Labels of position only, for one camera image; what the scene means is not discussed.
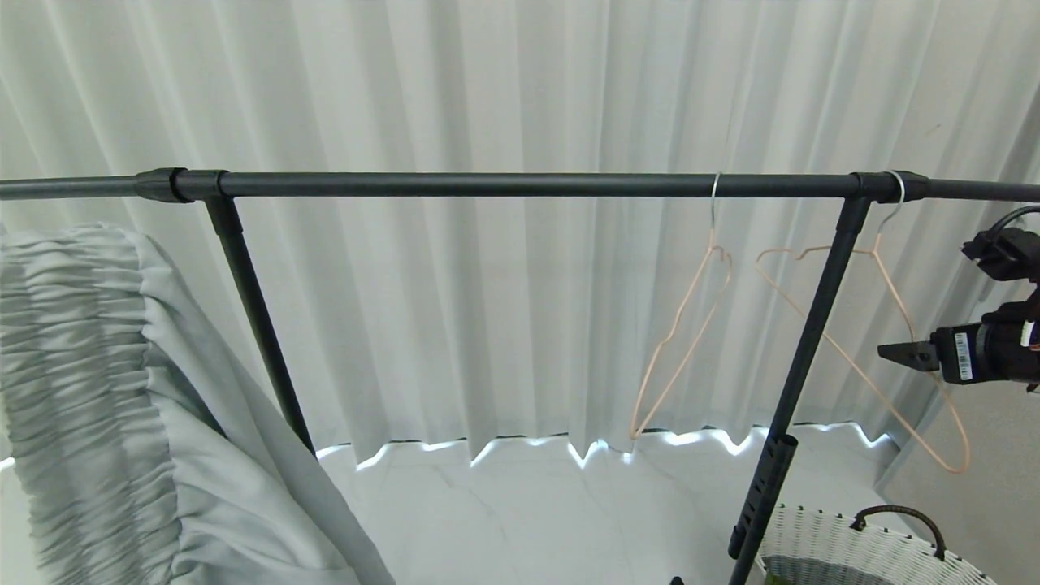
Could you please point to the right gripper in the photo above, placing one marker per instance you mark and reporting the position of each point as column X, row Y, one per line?
column 995, row 353

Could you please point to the pink clothes hanger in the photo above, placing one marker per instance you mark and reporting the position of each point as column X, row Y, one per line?
column 853, row 363
column 673, row 337

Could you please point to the pale grey shorts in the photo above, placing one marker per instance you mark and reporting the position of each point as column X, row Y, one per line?
column 122, row 406

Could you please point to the white laundry basket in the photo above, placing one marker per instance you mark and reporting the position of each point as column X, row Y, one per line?
column 829, row 540

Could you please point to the black clothes rack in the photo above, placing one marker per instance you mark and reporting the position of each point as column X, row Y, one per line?
column 487, row 184

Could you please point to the white curtain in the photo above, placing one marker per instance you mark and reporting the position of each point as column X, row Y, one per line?
column 487, row 81

